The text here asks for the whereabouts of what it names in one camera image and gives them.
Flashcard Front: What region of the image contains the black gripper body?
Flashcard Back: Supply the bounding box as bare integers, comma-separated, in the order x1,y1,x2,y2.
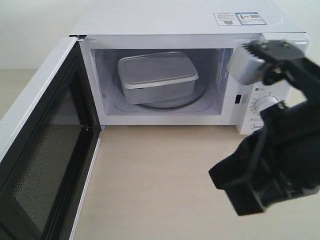
208,101,320,216

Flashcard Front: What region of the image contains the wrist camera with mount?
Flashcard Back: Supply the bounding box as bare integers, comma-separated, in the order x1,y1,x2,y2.
228,40,320,103

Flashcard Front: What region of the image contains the white lidded plastic container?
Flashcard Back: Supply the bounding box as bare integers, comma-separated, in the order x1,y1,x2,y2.
117,51,199,105

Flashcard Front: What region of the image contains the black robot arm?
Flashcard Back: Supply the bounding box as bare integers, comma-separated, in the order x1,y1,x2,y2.
208,101,320,216

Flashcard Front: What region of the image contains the lower white timer knob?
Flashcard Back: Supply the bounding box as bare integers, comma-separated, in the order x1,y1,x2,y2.
254,95,279,114

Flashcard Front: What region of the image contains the white microwave door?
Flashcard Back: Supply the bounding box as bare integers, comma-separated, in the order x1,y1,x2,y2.
0,37,101,240

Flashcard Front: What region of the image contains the glass turntable plate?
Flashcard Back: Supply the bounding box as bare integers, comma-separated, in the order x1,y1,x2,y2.
113,78,210,113

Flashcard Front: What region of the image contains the white microwave oven body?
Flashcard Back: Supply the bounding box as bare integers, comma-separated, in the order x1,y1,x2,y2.
70,0,311,135

